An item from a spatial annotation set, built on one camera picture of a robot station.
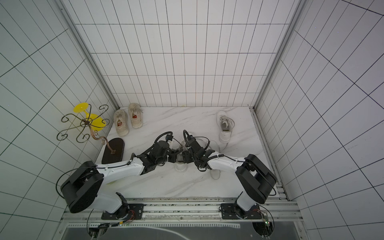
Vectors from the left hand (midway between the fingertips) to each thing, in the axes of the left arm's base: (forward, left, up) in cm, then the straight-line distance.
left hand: (176, 154), depth 87 cm
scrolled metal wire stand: (-4, +39, +26) cm, 47 cm away
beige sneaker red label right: (+31, +33, -1) cm, 45 cm away
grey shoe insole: (-10, -23, -5) cm, 25 cm away
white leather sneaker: (-8, -3, +3) cm, 9 cm away
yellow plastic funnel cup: (+5, +38, +23) cm, 45 cm away
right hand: (+4, -7, -2) cm, 8 cm away
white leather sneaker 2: (+20, -31, +3) cm, 37 cm away
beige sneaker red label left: (+25, +42, +1) cm, 49 cm away
